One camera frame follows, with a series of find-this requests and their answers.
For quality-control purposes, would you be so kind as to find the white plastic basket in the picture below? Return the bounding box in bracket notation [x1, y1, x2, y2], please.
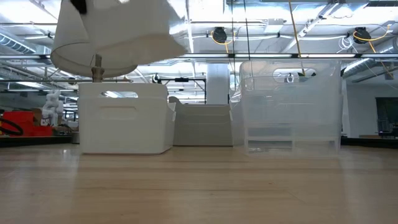
[50, 0, 188, 79]
[77, 96, 177, 156]
[167, 95, 234, 147]
[77, 82, 169, 100]

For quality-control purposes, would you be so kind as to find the clear plastic basket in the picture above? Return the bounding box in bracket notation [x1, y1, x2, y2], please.
[241, 92, 343, 157]
[239, 75, 343, 147]
[238, 58, 342, 139]

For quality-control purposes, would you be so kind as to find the white figurine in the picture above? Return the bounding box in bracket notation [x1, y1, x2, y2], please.
[41, 90, 65, 127]

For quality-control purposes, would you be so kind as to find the red box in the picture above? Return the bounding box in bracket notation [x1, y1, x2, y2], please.
[0, 111, 54, 138]

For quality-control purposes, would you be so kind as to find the white building column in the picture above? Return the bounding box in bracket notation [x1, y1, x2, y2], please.
[206, 63, 231, 105]

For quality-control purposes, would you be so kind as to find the dark doorway panel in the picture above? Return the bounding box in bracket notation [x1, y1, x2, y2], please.
[375, 96, 398, 138]

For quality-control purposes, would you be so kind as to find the beige cylindrical post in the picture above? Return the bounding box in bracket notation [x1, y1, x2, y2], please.
[91, 54, 105, 83]

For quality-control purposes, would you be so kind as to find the ribbed ceiling duct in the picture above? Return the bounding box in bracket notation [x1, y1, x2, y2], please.
[0, 32, 53, 56]

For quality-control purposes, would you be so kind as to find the black cable loop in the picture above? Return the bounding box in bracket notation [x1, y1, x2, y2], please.
[0, 116, 25, 137]

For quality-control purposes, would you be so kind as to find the black aluminium table frame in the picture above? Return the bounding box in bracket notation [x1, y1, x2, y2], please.
[0, 135, 398, 149]

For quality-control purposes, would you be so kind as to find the black cable reel yellow cable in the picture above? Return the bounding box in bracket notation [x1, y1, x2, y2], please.
[352, 25, 393, 45]
[210, 26, 234, 54]

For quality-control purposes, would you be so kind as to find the horizontal ceiling light rail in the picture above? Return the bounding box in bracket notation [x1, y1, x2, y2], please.
[0, 53, 398, 60]

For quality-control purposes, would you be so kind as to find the yellow hanging strap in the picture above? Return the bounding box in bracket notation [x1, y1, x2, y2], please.
[287, 0, 305, 77]

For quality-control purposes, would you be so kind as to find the white coiled cable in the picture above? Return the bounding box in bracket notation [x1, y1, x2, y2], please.
[336, 35, 356, 54]

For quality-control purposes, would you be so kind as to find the silver ceiling duct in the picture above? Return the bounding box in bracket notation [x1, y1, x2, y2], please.
[341, 37, 398, 80]

